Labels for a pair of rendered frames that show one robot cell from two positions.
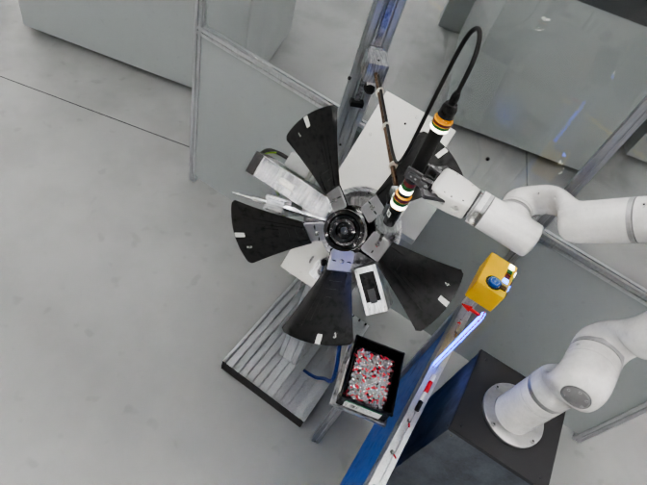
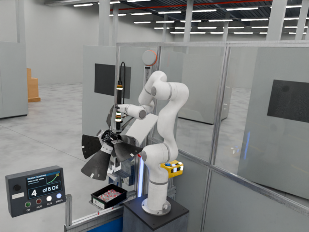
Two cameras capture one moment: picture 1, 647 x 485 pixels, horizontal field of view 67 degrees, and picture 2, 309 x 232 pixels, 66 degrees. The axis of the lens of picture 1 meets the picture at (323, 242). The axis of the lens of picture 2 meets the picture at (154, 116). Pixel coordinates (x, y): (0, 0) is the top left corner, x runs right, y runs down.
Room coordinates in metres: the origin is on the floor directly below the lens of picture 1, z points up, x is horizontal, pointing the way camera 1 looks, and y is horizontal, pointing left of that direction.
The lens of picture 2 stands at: (-0.44, -1.43, 1.86)
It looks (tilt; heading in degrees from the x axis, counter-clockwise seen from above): 13 degrees down; 34
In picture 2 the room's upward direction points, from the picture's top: 5 degrees clockwise
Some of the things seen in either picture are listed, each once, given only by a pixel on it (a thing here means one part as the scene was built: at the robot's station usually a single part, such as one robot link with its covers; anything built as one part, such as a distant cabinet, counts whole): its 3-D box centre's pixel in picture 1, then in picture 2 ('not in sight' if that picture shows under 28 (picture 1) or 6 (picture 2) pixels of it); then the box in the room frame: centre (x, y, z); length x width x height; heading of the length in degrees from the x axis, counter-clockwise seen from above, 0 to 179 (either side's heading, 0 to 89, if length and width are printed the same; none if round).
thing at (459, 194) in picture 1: (455, 193); (126, 108); (0.92, -0.25, 1.49); 0.11 x 0.10 x 0.07; 74
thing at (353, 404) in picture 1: (370, 377); (109, 196); (0.73, -0.29, 0.84); 0.22 x 0.17 x 0.07; 0
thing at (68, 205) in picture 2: not in sight; (68, 210); (0.34, -0.34, 0.96); 0.03 x 0.03 x 0.20; 74
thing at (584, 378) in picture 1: (572, 382); (155, 163); (0.70, -0.69, 1.25); 0.19 x 0.12 x 0.24; 156
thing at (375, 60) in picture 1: (374, 64); not in sight; (1.54, 0.06, 1.37); 0.10 x 0.07 x 0.08; 19
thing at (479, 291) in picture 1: (490, 282); (171, 169); (1.13, -0.57, 1.02); 0.16 x 0.10 x 0.11; 164
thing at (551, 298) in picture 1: (401, 243); (173, 192); (1.64, -0.35, 0.50); 2.59 x 0.03 x 0.91; 74
